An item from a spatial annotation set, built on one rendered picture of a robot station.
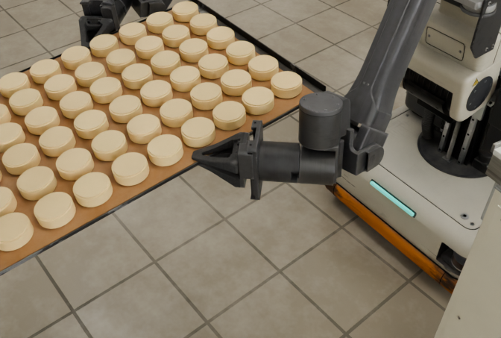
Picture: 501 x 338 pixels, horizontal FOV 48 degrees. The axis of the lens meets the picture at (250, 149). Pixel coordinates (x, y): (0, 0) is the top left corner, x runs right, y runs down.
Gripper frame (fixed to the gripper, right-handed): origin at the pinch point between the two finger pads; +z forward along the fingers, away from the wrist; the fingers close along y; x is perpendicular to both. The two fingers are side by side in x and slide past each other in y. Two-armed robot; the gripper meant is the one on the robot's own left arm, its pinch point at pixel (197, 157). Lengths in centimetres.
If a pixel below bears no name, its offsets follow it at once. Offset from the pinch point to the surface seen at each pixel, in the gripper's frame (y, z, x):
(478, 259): 36, -48, 13
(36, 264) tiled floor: 98, 76, 43
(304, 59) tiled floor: 106, -5, 184
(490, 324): 48, -53, 6
